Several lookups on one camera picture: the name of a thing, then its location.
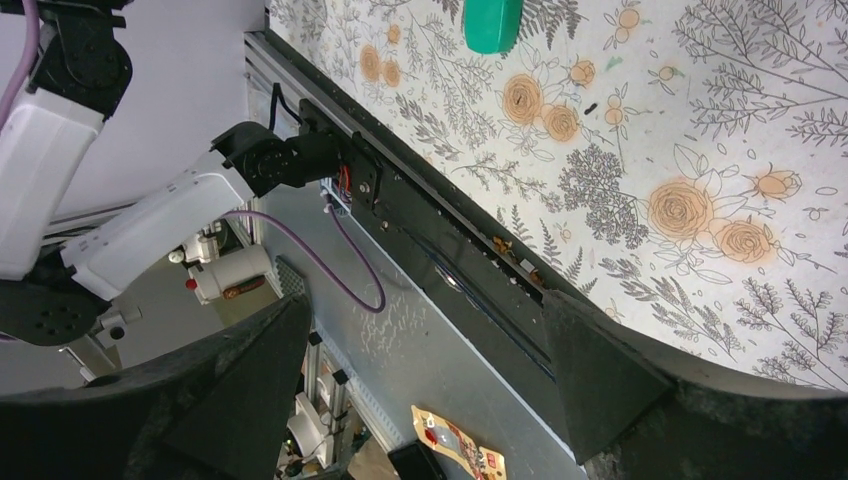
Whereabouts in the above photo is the teal stamp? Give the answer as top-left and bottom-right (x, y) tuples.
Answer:
(463, 0), (523, 54)

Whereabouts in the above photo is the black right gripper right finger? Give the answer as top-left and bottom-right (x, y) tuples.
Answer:
(543, 290), (847, 479)

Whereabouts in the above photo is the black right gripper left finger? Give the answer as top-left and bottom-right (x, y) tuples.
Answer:
(1, 295), (312, 479)

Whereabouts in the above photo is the snack wrapper on floor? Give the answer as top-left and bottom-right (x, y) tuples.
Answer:
(410, 405), (508, 480)

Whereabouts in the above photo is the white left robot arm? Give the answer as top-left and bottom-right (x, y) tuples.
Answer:
(1, 1), (344, 346)

